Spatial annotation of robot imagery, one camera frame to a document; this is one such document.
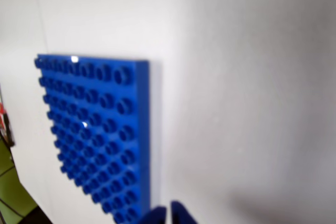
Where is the blue 8x8 stud plate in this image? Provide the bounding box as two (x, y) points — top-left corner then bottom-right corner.
(34, 54), (158, 224)

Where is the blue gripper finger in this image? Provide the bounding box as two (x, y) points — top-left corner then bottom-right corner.
(170, 200), (198, 224)
(140, 205), (168, 224)

